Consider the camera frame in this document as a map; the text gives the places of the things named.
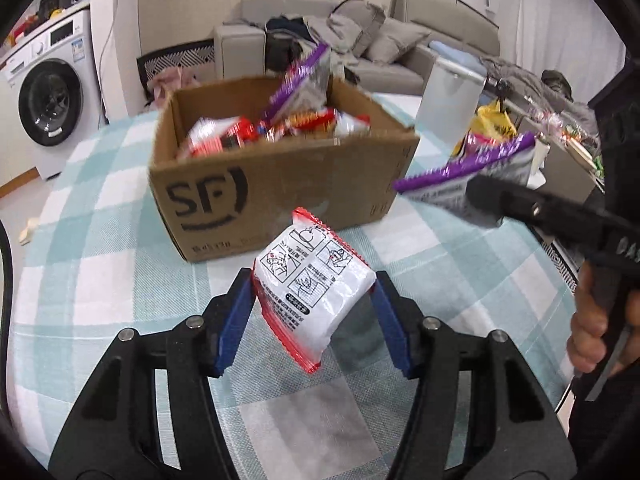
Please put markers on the pile of snack packets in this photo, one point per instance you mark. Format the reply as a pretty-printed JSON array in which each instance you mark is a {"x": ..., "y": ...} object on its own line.
[{"x": 225, "y": 135}]

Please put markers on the brown cardboard box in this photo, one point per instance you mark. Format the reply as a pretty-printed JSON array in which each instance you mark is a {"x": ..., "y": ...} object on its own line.
[{"x": 280, "y": 180}]

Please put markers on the purple snack packet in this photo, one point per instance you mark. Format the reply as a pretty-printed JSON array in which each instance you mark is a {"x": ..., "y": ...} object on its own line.
[
  {"x": 450, "y": 194},
  {"x": 305, "y": 75}
]

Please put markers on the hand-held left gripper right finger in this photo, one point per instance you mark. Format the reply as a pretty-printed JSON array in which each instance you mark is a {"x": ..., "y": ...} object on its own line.
[{"x": 395, "y": 335}]

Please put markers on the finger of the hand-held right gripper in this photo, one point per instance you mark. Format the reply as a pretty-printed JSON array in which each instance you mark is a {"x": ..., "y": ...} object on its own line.
[{"x": 530, "y": 210}]

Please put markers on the pink plastic bag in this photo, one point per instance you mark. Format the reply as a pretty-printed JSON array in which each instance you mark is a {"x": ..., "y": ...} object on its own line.
[{"x": 170, "y": 85}]

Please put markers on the white red noodle snack packet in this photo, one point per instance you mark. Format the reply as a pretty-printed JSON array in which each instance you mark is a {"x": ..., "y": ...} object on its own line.
[{"x": 310, "y": 300}]

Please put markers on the grey cushion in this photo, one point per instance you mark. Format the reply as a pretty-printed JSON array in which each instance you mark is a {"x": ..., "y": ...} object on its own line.
[
  {"x": 360, "y": 22},
  {"x": 397, "y": 40}
]

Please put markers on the black patterned basket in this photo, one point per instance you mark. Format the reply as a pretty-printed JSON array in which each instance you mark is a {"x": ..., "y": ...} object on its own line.
[{"x": 170, "y": 55}]

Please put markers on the person's right hand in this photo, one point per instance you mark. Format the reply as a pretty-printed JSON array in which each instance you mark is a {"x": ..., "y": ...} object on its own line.
[{"x": 587, "y": 335}]

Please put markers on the grey cloth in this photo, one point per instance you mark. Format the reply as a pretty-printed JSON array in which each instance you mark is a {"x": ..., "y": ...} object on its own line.
[{"x": 525, "y": 80}]

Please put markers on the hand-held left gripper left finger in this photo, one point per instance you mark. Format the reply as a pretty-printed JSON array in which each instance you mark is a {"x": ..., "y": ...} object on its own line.
[{"x": 234, "y": 330}]

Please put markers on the white canister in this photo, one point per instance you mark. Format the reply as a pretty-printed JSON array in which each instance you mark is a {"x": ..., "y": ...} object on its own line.
[{"x": 445, "y": 105}]

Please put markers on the white washing machine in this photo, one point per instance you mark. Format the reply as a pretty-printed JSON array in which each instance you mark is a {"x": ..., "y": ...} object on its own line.
[{"x": 50, "y": 95}]

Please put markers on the teal checked tablecloth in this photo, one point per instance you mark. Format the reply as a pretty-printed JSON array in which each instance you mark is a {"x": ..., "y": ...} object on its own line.
[{"x": 100, "y": 260}]

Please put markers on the grey sofa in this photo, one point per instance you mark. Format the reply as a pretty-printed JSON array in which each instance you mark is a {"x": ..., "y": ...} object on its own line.
[{"x": 240, "y": 50}]

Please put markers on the black jacket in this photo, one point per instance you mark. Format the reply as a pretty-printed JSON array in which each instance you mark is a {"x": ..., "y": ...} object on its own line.
[{"x": 285, "y": 42}]

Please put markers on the yellow bag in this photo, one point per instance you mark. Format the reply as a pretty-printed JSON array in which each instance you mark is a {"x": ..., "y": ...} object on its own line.
[{"x": 492, "y": 122}]

